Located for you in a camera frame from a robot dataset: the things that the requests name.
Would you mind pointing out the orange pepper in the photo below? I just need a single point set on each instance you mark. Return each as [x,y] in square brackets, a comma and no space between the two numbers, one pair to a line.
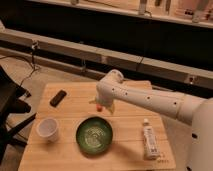
[99,108]

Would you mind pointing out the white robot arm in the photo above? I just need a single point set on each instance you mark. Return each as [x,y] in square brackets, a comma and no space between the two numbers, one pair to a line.
[189,109]

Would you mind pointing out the black rectangular remote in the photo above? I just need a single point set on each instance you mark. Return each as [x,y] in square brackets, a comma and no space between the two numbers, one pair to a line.
[58,98]

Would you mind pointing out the black office chair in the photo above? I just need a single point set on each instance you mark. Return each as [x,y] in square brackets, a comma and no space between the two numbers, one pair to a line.
[10,93]

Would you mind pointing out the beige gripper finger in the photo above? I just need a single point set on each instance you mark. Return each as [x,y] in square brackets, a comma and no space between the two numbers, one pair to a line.
[111,108]
[93,101]

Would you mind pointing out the green round plate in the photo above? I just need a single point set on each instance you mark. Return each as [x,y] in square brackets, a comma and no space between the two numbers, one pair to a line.
[94,135]

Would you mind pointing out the white paper cup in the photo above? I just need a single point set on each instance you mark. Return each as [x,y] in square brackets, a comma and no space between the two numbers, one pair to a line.
[48,129]

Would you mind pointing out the white plastic bottle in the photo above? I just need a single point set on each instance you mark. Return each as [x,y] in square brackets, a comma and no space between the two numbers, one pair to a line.
[150,144]

